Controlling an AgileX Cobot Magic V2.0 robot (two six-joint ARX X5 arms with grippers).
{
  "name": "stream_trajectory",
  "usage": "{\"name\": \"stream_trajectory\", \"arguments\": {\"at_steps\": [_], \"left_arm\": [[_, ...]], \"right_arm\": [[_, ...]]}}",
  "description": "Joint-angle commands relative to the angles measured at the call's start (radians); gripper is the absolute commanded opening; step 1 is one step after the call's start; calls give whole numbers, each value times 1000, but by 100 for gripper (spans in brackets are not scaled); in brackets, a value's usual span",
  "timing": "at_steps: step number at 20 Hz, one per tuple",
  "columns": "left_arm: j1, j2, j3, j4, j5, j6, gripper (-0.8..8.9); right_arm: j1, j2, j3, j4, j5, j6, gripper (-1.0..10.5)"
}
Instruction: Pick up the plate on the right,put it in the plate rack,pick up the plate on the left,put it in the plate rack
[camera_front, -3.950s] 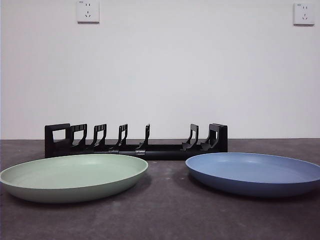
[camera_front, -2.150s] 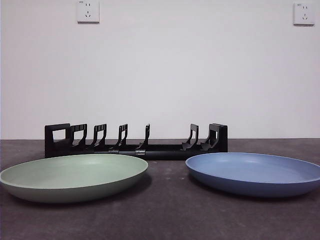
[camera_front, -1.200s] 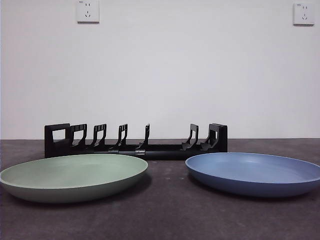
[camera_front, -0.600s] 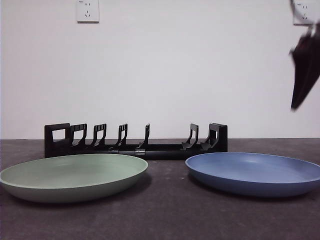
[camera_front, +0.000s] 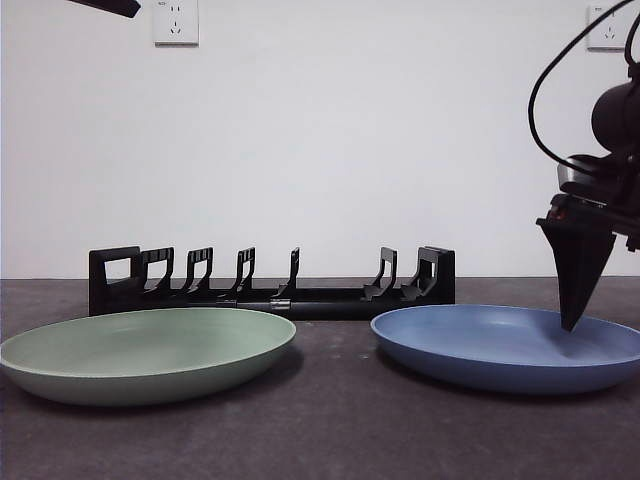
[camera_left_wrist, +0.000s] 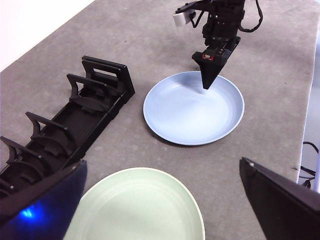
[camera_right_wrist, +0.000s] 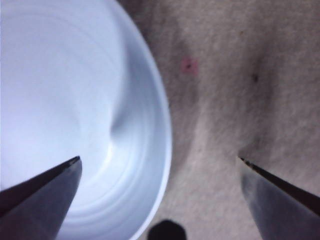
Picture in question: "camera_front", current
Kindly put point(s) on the blue round plate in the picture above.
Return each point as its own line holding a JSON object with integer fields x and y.
{"x": 475, "y": 360}

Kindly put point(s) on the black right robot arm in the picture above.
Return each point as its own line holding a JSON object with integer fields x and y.
{"x": 617, "y": 115}

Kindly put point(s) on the black plastic plate rack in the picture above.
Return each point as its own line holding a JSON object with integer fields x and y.
{"x": 330, "y": 307}

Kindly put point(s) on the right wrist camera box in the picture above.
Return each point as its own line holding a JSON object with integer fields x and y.
{"x": 580, "y": 175}

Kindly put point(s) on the white wall socket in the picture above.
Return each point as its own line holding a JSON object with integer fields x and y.
{"x": 176, "y": 25}
{"x": 605, "y": 35}

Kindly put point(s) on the green round plate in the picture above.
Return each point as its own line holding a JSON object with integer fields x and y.
{"x": 150, "y": 360}

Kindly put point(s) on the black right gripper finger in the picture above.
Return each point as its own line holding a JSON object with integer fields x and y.
{"x": 572, "y": 270}

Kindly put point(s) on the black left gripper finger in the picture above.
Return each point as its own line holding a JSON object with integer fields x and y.
{"x": 117, "y": 6}

